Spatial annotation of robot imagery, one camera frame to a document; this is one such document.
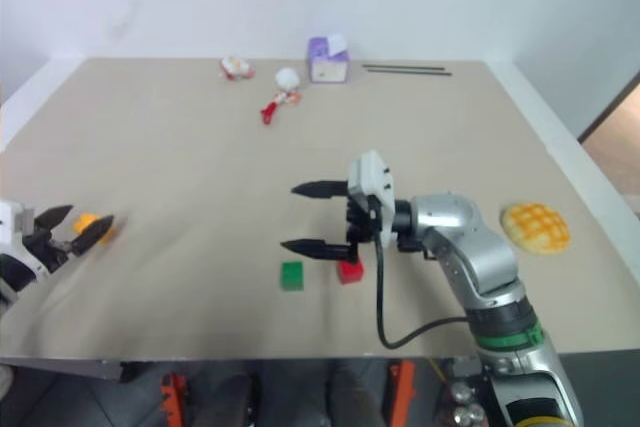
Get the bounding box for yellow melon bun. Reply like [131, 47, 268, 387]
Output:
[500, 202, 573, 255]

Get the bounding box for red cube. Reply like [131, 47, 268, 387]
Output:
[336, 256, 364, 286]

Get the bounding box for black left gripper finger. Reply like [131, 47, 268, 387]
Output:
[32, 203, 75, 231]
[68, 214, 116, 257]

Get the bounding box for thin black stick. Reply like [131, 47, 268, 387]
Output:
[366, 67, 454, 78]

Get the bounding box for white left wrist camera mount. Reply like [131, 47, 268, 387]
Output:
[0, 199, 37, 276]

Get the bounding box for orange black clamp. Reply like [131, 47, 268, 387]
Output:
[386, 358, 417, 427]
[158, 370, 190, 427]

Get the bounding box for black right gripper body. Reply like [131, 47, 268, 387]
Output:
[344, 191, 382, 250]

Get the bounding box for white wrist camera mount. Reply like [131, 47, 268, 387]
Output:
[346, 149, 397, 249]
[0, 199, 37, 276]

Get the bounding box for small red white toy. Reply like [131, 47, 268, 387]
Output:
[217, 55, 257, 83]

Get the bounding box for purple tissue box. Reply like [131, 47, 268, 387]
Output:
[305, 34, 352, 85]

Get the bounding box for green cube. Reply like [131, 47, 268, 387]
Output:
[279, 260, 306, 293]

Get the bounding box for silver metal cans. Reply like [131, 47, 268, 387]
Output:
[435, 379, 489, 427]

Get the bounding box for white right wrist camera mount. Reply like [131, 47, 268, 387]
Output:
[346, 149, 397, 249]

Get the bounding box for white red doll figure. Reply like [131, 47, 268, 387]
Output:
[258, 67, 303, 126]

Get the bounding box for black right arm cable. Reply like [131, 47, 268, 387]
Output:
[371, 234, 472, 350]

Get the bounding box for yellow cube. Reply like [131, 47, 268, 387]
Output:
[73, 212, 120, 247]

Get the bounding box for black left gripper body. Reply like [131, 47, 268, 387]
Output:
[20, 226, 74, 274]

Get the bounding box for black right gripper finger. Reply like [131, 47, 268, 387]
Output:
[279, 238, 361, 263]
[290, 178, 350, 201]

